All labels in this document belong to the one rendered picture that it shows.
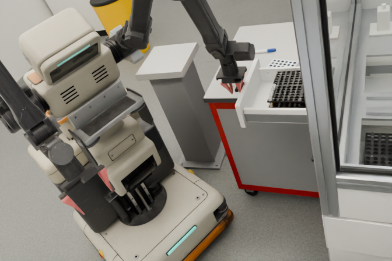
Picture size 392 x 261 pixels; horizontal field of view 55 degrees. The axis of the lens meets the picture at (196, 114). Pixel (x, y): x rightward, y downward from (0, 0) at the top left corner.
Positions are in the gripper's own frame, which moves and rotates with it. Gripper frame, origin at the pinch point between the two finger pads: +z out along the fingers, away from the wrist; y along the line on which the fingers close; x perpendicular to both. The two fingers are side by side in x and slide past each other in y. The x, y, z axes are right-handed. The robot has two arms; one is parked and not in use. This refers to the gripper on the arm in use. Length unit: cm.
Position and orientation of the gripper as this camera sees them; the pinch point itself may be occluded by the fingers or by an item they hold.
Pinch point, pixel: (236, 91)
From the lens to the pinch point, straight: 142.1
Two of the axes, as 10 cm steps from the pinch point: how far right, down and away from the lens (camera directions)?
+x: 3.3, -6.8, 6.6
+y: 9.0, 0.2, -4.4
